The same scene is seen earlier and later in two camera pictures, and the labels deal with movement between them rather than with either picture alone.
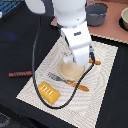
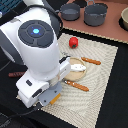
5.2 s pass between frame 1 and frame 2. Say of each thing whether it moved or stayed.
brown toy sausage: stayed
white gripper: moved
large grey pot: stayed
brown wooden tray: stayed
